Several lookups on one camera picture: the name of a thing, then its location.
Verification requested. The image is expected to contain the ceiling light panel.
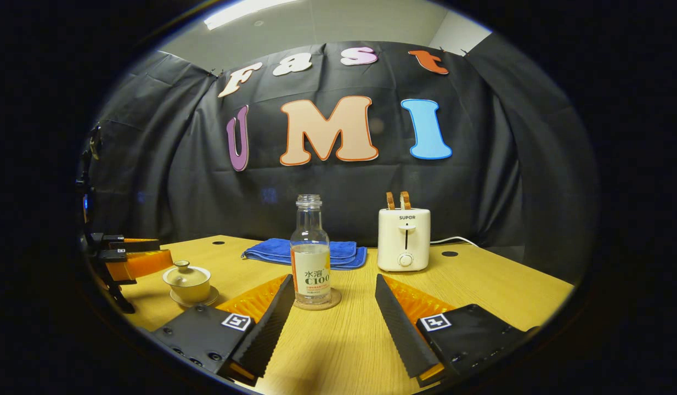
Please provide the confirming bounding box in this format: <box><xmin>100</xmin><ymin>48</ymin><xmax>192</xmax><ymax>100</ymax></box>
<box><xmin>204</xmin><ymin>0</ymin><xmax>301</xmax><ymax>31</ymax></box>

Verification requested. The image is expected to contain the beige teacup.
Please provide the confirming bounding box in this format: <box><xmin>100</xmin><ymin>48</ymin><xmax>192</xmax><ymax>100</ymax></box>
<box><xmin>163</xmin><ymin>274</ymin><xmax>212</xmax><ymax>306</ymax></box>

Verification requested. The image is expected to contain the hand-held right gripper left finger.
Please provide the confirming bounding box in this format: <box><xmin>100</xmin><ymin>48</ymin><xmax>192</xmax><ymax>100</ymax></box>
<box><xmin>151</xmin><ymin>273</ymin><xmax>296</xmax><ymax>387</ymax></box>

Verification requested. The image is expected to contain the white toaster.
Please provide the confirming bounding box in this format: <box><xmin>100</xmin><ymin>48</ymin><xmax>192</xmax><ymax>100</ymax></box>
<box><xmin>377</xmin><ymin>207</ymin><xmax>431</xmax><ymax>273</ymax></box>

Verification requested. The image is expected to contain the beige teacup saucer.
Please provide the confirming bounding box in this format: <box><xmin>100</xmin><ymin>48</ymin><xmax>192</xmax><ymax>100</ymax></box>
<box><xmin>170</xmin><ymin>285</ymin><xmax>220</xmax><ymax>308</ymax></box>

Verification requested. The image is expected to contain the round wooden coaster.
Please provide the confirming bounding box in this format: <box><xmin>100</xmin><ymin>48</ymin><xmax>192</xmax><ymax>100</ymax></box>
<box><xmin>294</xmin><ymin>288</ymin><xmax>342</xmax><ymax>311</ymax></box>

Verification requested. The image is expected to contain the black backdrop cloth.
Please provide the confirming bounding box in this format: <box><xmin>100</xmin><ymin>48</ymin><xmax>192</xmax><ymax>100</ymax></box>
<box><xmin>78</xmin><ymin>30</ymin><xmax>598</xmax><ymax>283</ymax></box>

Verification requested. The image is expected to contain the blue folded towel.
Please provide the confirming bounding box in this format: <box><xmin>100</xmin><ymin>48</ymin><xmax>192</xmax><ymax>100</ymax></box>
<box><xmin>241</xmin><ymin>238</ymin><xmax>368</xmax><ymax>270</ymax></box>

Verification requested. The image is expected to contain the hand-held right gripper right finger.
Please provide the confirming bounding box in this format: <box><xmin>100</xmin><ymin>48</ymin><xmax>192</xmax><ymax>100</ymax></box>
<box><xmin>374</xmin><ymin>273</ymin><xmax>541</xmax><ymax>388</ymax></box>

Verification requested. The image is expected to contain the clear water bottle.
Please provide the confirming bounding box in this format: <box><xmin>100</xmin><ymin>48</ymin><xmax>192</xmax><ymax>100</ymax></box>
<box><xmin>290</xmin><ymin>194</ymin><xmax>332</xmax><ymax>306</ymax></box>

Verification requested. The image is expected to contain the white toaster power cable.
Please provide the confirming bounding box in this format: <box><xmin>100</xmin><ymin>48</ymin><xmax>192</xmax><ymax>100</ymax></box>
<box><xmin>430</xmin><ymin>236</ymin><xmax>480</xmax><ymax>249</ymax></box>

